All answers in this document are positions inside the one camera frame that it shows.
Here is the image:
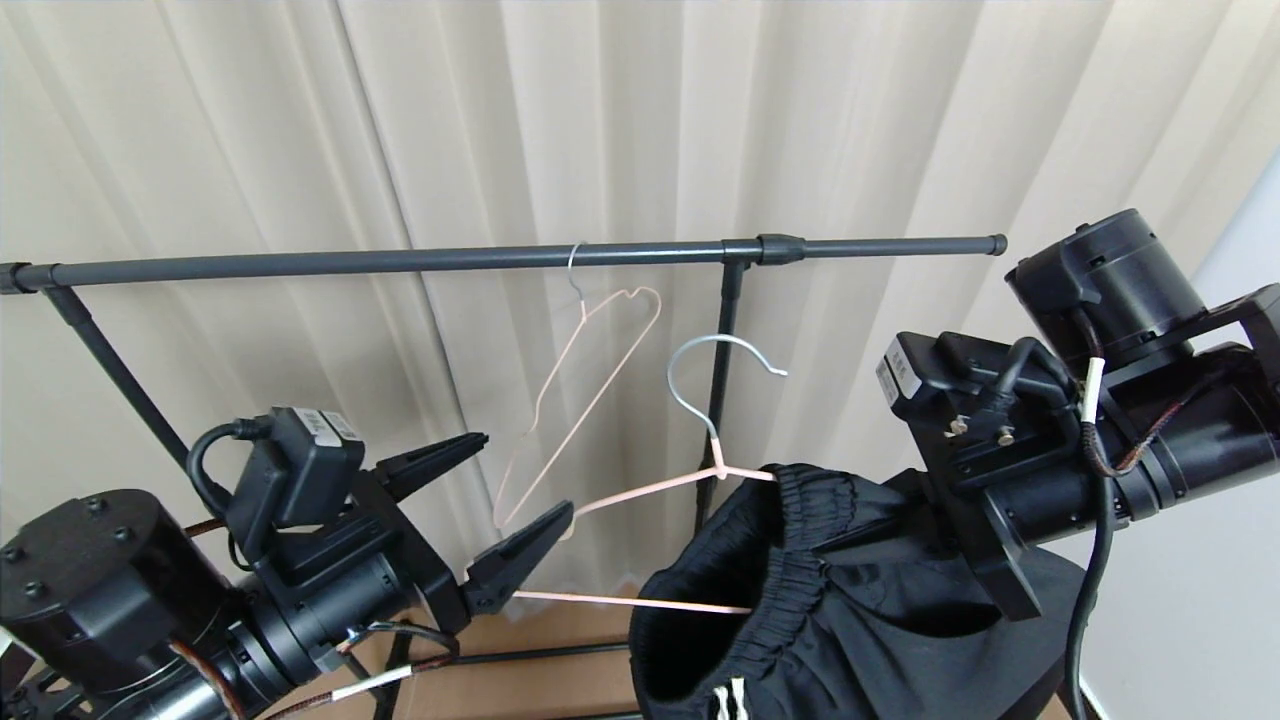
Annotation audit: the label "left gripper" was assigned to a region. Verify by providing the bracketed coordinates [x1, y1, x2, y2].
[215, 432, 576, 701]

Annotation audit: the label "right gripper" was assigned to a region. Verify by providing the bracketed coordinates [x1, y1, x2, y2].
[925, 450, 1176, 621]

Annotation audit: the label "black shorts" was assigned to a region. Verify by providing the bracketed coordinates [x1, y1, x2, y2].
[630, 462, 1086, 720]

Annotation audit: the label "pink clothes hanger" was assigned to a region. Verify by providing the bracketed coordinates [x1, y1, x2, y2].
[510, 333, 788, 615]
[493, 243, 663, 531]

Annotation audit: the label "black clothes rack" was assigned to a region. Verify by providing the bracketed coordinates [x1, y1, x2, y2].
[0, 233, 1008, 720]

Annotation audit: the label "white curtain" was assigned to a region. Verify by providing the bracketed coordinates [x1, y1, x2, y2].
[0, 0, 1280, 641]

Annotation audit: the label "black cable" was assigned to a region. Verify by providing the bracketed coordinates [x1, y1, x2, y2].
[187, 418, 276, 521]
[1062, 470, 1119, 720]

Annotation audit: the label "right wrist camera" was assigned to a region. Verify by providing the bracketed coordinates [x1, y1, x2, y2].
[875, 330, 1101, 481]

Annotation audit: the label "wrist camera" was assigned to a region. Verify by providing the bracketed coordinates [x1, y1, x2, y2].
[225, 405, 393, 586]
[875, 330, 1101, 481]

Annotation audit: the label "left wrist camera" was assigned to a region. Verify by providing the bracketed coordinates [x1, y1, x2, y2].
[225, 405, 393, 586]

